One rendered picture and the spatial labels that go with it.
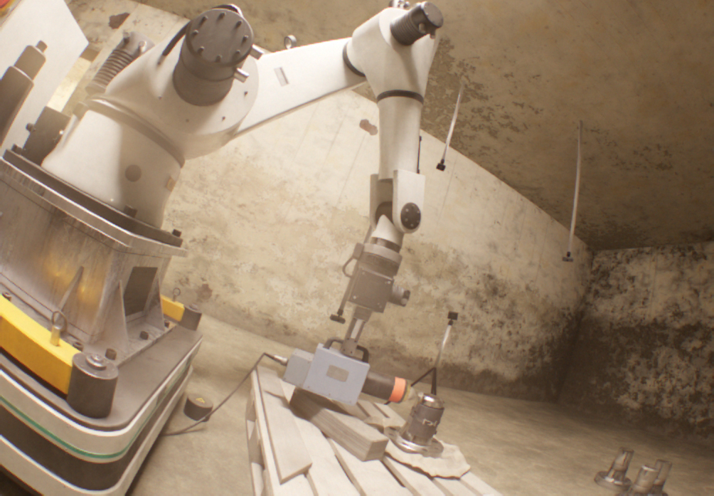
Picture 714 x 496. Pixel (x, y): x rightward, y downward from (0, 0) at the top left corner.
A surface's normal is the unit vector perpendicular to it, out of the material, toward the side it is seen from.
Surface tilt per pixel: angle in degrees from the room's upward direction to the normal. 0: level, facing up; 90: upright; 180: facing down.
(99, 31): 90
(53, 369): 90
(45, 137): 90
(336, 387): 90
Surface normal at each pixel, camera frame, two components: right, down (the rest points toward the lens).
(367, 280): 0.05, -0.22
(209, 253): 0.34, -0.10
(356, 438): -0.65, -0.40
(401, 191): 0.57, 0.01
